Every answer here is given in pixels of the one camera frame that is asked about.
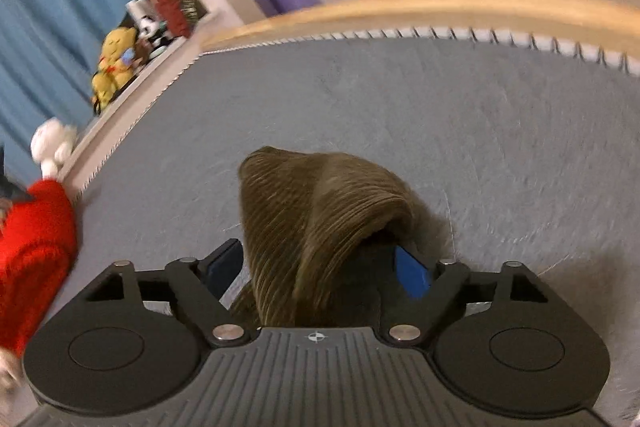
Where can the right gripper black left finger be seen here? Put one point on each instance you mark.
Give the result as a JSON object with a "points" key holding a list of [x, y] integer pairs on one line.
{"points": [[179, 306]]}

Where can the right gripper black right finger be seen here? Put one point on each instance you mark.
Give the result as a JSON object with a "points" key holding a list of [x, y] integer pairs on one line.
{"points": [[420, 299]]}

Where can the olive corduroy pants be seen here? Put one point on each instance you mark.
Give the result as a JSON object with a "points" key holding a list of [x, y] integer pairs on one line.
{"points": [[318, 228]]}

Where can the red folded garment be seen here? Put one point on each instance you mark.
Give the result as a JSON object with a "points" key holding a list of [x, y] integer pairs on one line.
{"points": [[39, 246]]}

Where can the grey quilted mattress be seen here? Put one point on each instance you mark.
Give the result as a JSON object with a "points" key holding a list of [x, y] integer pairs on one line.
{"points": [[529, 155]]}

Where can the white plush toy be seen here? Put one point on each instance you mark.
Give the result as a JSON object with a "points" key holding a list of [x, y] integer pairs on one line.
{"points": [[52, 145]]}

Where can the yellow plush toy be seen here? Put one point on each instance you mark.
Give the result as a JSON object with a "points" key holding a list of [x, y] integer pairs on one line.
{"points": [[115, 67]]}

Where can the black white panda figurine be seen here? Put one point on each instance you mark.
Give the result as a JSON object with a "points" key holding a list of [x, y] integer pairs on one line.
{"points": [[153, 33]]}

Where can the blue curtain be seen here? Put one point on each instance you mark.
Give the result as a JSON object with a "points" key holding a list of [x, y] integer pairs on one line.
{"points": [[49, 53]]}

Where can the wooden bed frame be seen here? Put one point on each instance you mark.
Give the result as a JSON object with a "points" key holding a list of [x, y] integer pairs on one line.
{"points": [[609, 26]]}

